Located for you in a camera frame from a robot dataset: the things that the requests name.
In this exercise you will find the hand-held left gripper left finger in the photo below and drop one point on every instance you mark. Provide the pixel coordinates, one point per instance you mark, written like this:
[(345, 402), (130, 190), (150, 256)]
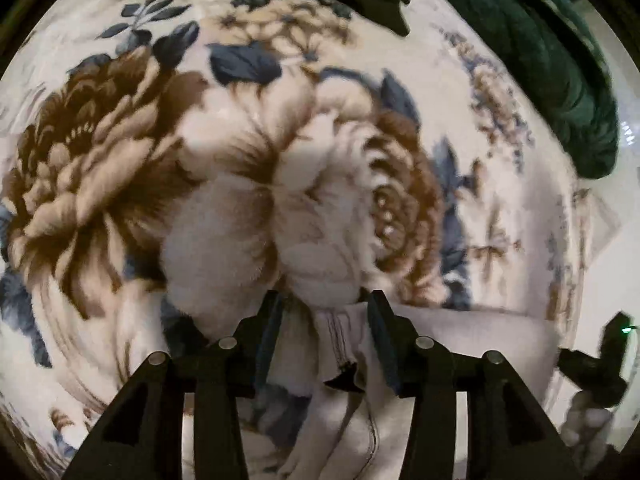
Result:
[(268, 345)]

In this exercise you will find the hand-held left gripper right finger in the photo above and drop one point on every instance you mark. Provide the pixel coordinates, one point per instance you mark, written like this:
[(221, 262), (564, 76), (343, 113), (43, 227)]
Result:
[(384, 347)]

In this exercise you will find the white small garment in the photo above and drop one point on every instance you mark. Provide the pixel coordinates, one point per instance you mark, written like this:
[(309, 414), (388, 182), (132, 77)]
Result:
[(450, 327)]

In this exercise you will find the person's right hand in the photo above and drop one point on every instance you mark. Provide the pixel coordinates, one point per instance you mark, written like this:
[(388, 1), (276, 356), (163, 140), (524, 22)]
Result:
[(585, 425)]

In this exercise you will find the floral fleece blanket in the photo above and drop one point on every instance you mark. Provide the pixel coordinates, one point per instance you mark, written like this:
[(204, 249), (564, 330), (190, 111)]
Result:
[(240, 170)]

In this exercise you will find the dark green velvet cushion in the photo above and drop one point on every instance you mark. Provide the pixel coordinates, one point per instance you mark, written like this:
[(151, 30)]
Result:
[(540, 60)]

